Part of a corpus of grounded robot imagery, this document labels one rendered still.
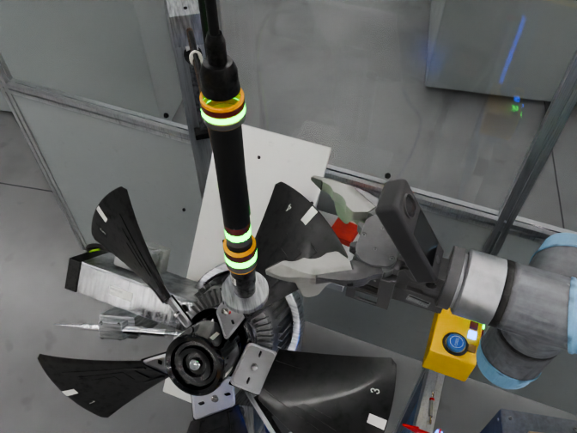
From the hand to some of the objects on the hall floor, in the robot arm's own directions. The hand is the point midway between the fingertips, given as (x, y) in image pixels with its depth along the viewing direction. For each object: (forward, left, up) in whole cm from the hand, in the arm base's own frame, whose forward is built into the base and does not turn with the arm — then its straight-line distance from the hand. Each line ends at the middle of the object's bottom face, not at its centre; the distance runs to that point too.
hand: (288, 216), depth 62 cm
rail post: (-27, -25, -168) cm, 172 cm away
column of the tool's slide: (+37, -75, -162) cm, 183 cm away
